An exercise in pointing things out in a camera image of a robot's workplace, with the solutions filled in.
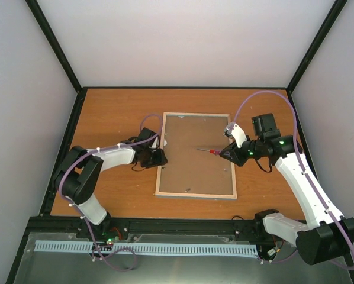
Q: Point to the light blue slotted cable duct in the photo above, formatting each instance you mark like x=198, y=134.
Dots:
x=149, y=249

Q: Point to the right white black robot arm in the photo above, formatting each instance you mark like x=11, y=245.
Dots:
x=326, y=233

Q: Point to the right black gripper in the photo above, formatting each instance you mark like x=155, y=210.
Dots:
x=237, y=158

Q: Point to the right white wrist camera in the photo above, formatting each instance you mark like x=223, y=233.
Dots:
x=236, y=133

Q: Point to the blue wooden photo frame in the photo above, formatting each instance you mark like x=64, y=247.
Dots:
x=190, y=173

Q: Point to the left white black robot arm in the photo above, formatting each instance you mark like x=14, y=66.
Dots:
x=76, y=177

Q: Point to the grey metal base plate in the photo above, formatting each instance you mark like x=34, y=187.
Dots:
x=67, y=267

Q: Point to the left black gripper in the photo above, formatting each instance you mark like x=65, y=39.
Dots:
x=158, y=161

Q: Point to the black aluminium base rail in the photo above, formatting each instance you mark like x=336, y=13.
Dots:
x=237, y=229

